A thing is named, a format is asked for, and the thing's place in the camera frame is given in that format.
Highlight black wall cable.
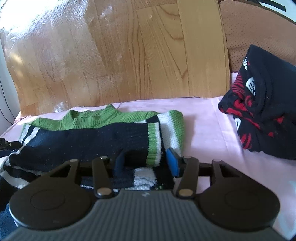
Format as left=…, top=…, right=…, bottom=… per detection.
left=0, top=79, right=15, bottom=125

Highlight brown perforated cushion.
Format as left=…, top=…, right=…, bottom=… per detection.
left=219, top=1, right=295, bottom=72

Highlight green navy white knit sweater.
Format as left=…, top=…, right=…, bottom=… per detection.
left=1, top=105, right=185, bottom=238

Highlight wood grain headboard panel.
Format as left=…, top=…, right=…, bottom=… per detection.
left=1, top=1, right=230, bottom=115

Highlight black red patterned folded garment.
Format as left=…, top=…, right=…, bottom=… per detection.
left=218, top=45, right=295, bottom=160

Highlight pink printed bed sheet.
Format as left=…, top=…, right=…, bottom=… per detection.
left=1, top=97, right=295, bottom=239

